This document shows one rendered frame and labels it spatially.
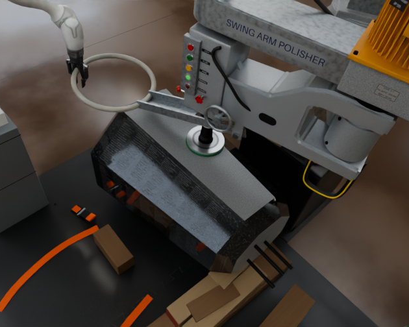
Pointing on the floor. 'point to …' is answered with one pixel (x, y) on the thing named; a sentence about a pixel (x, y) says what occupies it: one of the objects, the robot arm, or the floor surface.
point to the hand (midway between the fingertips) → (79, 81)
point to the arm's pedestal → (10, 180)
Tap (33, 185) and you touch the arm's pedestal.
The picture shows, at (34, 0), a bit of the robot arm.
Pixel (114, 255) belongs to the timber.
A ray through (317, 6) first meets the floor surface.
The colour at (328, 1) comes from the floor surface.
